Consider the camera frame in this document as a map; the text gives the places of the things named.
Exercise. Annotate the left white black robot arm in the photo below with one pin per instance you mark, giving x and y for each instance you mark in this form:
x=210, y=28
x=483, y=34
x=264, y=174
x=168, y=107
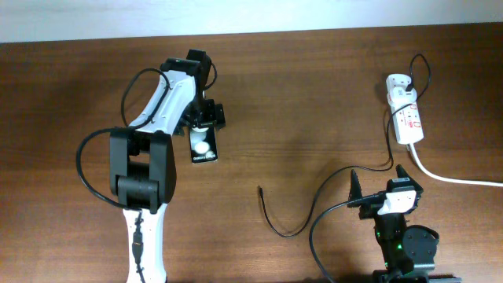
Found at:
x=142, y=165

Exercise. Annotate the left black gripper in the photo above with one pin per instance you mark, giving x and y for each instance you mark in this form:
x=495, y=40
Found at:
x=214, y=115

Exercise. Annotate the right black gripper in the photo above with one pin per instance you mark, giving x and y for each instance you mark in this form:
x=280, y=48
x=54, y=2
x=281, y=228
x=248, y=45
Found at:
x=368, y=209

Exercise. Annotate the white USB charger adapter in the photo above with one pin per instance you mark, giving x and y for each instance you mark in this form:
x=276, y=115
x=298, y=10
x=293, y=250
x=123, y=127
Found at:
x=400, y=96

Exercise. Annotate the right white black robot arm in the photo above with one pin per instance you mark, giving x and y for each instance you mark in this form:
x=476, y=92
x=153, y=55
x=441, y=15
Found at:
x=408, y=251

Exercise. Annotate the white power strip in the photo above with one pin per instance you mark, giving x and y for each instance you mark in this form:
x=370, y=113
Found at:
x=406, y=118

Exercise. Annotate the black Samsung Galaxy flip phone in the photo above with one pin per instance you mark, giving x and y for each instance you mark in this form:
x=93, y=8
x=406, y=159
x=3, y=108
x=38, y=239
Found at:
x=203, y=145

